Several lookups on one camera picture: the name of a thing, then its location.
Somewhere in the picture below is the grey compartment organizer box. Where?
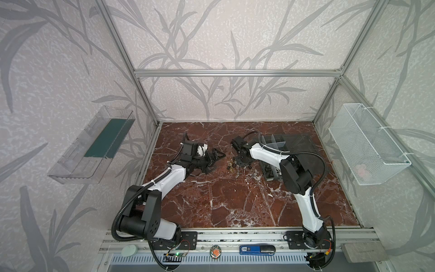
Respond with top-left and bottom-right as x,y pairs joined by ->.
258,134 -> 294,181

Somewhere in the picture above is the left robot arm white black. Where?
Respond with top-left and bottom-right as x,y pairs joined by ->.
111,140 -> 225,245

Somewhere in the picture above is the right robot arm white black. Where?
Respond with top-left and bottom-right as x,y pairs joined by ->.
231,136 -> 330,249

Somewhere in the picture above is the pile of screws and nuts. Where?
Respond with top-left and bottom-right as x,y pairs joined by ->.
227,158 -> 261,179

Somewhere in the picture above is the small green circuit board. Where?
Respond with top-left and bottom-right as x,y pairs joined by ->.
165,252 -> 188,258

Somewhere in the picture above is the round orange button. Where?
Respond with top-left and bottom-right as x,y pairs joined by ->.
209,245 -> 222,260

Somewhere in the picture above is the blue black usb device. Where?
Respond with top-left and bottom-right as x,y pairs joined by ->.
239,244 -> 276,256

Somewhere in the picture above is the white round disc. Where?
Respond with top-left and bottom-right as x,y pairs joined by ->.
121,244 -> 138,257

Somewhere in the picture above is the pink object in basket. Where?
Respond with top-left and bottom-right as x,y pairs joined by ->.
355,164 -> 370,177

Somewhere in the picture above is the grey rectangular pad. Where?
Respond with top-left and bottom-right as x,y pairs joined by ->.
342,241 -> 389,263

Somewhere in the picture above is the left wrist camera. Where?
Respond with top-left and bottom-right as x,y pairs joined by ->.
197,143 -> 208,158

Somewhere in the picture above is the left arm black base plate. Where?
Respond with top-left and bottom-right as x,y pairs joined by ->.
151,231 -> 198,250

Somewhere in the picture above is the clear plastic wall bin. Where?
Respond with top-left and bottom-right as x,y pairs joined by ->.
48,106 -> 135,185

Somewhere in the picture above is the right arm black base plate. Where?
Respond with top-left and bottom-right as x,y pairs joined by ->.
283,231 -> 333,250

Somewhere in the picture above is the white wire mesh basket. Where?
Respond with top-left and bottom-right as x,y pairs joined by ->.
329,103 -> 412,186

